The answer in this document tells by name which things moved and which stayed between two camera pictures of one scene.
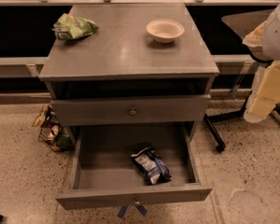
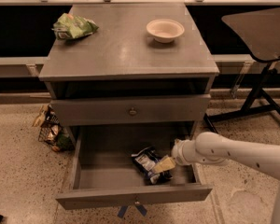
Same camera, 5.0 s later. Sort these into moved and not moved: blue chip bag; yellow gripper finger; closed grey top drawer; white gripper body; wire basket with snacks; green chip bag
Moved: white gripper body; yellow gripper finger
Not moved: wire basket with snacks; blue chip bag; green chip bag; closed grey top drawer
